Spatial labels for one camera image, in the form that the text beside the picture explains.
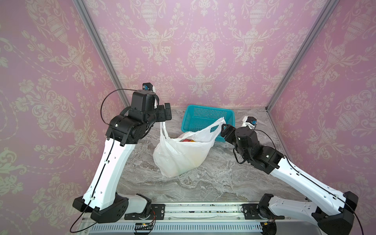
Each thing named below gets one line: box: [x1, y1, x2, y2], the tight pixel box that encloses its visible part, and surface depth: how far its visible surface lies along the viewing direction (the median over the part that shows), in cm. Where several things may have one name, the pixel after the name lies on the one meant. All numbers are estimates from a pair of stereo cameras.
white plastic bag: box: [152, 117, 227, 178], surface depth 78 cm
